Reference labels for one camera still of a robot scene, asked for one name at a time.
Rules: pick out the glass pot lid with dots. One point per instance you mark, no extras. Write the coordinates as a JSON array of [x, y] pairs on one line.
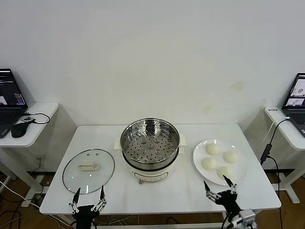
[[95, 171]]

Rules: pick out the white printed label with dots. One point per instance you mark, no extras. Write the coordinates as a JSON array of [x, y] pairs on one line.
[[272, 110]]

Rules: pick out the perforated steel steamer basket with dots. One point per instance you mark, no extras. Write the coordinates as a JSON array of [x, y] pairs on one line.
[[143, 148]]

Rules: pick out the white round plate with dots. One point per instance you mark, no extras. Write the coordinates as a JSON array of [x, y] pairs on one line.
[[240, 167]]

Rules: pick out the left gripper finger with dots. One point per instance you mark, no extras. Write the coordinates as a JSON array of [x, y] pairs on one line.
[[102, 196], [75, 198]]

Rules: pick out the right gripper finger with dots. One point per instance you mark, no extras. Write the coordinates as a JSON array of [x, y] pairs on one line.
[[231, 187], [209, 192]]

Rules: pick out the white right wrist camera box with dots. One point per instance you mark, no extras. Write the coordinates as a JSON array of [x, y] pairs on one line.
[[247, 217]]

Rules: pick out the small black usb hub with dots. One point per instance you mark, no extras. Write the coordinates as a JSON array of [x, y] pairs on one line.
[[28, 119]]

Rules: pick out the cream electric cooker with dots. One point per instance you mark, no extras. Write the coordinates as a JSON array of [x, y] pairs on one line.
[[150, 175]]

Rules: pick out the white table frame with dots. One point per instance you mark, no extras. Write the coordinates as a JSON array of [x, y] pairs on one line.
[[155, 225]]

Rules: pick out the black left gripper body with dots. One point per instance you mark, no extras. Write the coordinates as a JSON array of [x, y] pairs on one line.
[[83, 215]]

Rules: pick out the black open laptop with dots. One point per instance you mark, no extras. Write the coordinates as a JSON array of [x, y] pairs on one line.
[[9, 95], [297, 95]]

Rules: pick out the white power strip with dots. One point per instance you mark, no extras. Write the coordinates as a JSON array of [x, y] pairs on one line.
[[26, 203]]

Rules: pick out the white steamed baozi bun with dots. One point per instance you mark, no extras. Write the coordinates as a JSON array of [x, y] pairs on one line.
[[230, 157], [212, 149], [209, 163], [224, 172]]

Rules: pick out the black computer mouse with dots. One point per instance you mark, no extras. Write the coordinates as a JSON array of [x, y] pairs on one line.
[[19, 130]]

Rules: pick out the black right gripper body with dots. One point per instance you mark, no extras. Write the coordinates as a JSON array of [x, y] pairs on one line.
[[230, 202]]

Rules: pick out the white side desk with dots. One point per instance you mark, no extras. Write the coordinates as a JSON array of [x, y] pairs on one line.
[[290, 140], [40, 112]]

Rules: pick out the white wall socket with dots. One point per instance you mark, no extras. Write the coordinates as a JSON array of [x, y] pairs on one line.
[[39, 157]]

